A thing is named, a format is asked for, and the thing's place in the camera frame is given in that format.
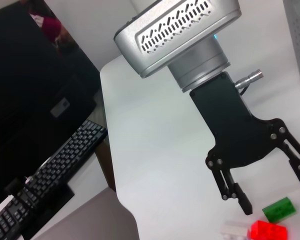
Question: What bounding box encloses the black computer keyboard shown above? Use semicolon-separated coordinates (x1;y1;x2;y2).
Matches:
0;119;108;240

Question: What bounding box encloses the white toy brick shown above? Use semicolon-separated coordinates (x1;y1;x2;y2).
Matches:
219;221;252;240

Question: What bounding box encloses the green toy brick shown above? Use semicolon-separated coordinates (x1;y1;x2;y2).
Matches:
261;196;298;223

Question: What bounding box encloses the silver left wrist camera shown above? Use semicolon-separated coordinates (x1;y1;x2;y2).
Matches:
113;0;242;79

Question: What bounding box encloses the person in red shirt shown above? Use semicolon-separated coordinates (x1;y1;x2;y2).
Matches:
21;0;77;55

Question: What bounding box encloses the left gripper cable with plug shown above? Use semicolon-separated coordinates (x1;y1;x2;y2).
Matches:
234;68;265;97

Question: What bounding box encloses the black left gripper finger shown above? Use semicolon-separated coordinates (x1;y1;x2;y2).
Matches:
272;118;300;193
209;166;254;216

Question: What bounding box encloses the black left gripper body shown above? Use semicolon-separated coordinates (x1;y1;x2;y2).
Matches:
189;71;288;171

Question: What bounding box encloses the red toy brick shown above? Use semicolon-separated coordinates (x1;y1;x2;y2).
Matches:
249;219;288;240

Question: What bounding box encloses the black computer monitor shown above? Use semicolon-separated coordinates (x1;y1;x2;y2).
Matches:
0;0;101;215

